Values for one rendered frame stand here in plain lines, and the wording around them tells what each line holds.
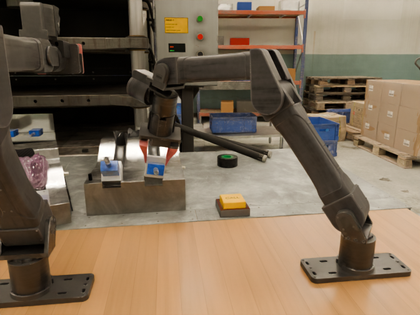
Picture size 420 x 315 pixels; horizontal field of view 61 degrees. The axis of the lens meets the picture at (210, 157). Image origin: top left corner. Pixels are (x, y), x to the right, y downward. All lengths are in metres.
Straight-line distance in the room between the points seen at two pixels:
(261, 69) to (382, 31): 7.81
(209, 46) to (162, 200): 1.00
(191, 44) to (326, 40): 6.37
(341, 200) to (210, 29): 1.26
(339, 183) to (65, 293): 0.52
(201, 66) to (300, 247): 0.45
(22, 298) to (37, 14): 0.51
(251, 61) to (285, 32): 7.09
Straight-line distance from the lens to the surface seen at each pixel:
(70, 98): 1.76
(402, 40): 8.65
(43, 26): 0.79
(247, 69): 0.71
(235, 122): 4.71
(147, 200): 0.96
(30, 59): 0.67
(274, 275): 0.73
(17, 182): 0.59
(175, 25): 1.77
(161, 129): 0.86
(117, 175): 0.95
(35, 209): 0.64
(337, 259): 0.77
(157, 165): 0.90
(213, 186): 1.15
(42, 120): 1.79
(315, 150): 0.69
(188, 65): 0.78
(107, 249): 0.83
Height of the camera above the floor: 1.20
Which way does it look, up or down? 15 degrees down
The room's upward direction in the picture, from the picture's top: straight up
